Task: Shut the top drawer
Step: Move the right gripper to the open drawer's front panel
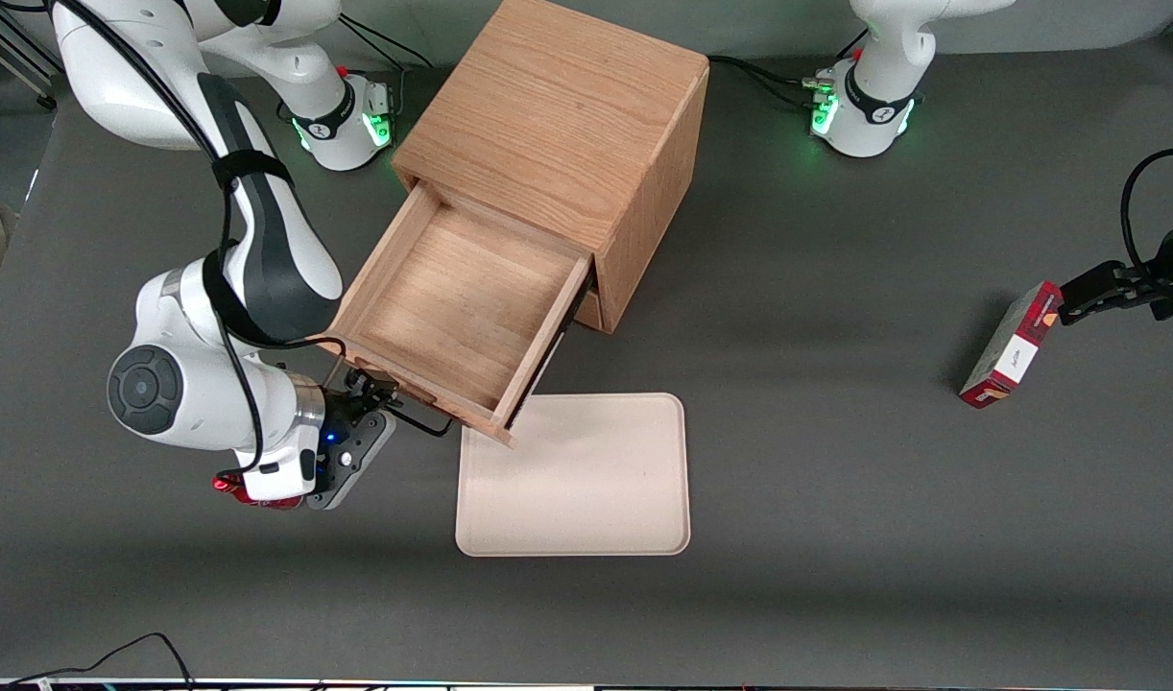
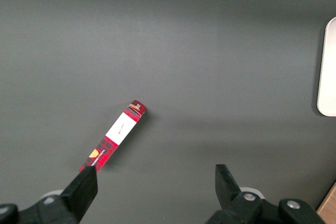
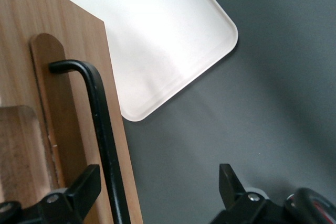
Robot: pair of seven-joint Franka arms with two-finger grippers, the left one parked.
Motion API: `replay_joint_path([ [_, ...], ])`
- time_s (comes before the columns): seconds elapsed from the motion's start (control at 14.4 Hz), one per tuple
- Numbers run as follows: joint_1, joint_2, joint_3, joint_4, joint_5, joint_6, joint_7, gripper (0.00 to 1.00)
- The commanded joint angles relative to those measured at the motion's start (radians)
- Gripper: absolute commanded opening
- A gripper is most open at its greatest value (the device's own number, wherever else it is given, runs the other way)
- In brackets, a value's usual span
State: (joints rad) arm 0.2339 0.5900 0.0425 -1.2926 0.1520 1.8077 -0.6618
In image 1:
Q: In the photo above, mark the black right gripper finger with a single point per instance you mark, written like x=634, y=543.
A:
x=362, y=382
x=383, y=395

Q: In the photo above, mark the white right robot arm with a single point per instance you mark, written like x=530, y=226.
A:
x=193, y=384

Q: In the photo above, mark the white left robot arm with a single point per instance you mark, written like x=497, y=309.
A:
x=874, y=106

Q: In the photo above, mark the wooden drawer cabinet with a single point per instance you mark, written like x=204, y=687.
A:
x=548, y=106

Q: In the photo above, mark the red bottle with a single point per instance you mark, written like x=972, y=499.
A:
x=229, y=486

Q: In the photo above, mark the red plaid cardboard box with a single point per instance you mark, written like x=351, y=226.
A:
x=1014, y=350

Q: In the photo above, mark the beige rectangular tray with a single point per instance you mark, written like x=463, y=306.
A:
x=572, y=475

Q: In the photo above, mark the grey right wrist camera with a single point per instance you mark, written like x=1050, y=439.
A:
x=356, y=456

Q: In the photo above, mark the metal frame rail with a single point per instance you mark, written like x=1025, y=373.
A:
x=11, y=53

